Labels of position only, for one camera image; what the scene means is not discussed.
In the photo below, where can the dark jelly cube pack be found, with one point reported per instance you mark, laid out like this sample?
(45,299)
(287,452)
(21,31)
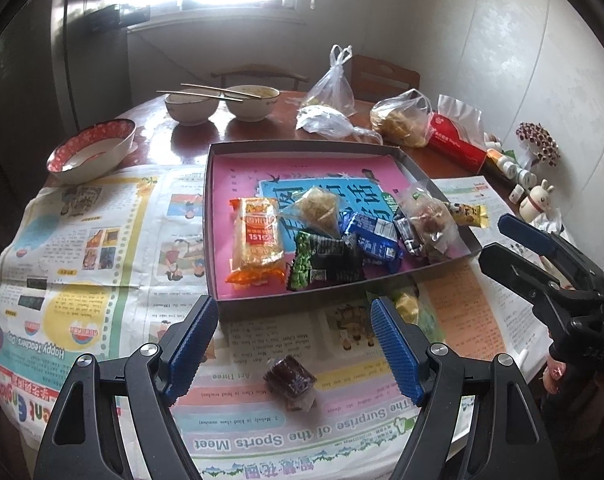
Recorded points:
(294,383)

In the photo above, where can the pink and blue book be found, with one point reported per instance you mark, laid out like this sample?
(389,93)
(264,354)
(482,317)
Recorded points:
(367,184)

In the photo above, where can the dark green snack pack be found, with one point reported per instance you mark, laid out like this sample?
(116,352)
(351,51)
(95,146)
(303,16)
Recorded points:
(322,260)

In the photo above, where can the plastic bag with snacks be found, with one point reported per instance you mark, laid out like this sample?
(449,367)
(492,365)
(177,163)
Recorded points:
(403,120)

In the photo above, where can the right white bowl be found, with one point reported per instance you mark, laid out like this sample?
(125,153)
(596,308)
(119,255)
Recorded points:
(251,102)

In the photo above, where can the yellow cow candy pack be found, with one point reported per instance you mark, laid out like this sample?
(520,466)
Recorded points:
(475,216)

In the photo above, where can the blue cookie pack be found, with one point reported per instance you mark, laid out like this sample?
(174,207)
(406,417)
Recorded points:
(376,238)

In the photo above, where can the red tissue pack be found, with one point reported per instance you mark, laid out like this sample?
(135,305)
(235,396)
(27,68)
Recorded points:
(457,132)

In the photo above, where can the white rabbit figurine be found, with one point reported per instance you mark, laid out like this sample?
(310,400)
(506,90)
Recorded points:
(536,202)

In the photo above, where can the red flowered bowl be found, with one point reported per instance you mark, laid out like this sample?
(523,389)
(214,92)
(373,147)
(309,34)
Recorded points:
(93,152)

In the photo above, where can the tied clear plastic bag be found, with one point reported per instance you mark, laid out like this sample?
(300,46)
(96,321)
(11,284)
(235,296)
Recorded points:
(333,88)

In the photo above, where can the red flower ornament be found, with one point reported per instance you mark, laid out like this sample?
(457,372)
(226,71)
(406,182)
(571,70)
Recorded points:
(537,147)

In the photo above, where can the dark cardboard box tray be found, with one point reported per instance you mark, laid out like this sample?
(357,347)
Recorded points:
(376,275)

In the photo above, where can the green pastry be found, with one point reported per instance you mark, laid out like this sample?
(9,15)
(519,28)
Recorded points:
(413,310)

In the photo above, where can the left white bowl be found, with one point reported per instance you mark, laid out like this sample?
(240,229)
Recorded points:
(190,110)

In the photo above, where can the white bowl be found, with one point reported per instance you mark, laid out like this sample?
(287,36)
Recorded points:
(251,102)
(190,110)

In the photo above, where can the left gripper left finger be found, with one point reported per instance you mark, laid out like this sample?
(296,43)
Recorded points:
(83,438)

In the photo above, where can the orange rice cracker pack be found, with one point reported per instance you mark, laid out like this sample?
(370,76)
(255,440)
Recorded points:
(257,255)

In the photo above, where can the right hand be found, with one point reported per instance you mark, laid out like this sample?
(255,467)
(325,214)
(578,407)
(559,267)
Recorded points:
(554,376)

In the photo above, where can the crumpled white plastic bag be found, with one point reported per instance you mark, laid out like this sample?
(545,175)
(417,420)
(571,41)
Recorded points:
(333,125)

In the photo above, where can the wooden chair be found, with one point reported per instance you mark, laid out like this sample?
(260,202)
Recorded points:
(371,79)

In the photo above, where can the clear pack brown cake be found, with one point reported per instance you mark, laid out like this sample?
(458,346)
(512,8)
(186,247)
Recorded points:
(425,225)

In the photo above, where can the crumpled white tissue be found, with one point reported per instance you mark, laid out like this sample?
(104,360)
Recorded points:
(549,222)

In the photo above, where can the dark cabinet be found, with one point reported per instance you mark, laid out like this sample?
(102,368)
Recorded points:
(63,67)

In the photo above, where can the colourful student newspaper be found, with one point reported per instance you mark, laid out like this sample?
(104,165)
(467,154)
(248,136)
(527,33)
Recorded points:
(108,266)

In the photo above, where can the clear pack pale cake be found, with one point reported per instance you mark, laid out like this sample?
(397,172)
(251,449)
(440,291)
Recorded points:
(317,209)

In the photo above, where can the wooden chopstick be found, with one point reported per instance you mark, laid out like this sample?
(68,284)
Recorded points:
(222,91)
(199,95)

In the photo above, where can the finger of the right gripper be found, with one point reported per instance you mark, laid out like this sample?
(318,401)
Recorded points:
(541,242)
(524,278)

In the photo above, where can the row of small bottles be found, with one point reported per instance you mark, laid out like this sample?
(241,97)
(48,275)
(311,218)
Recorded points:
(505,166)

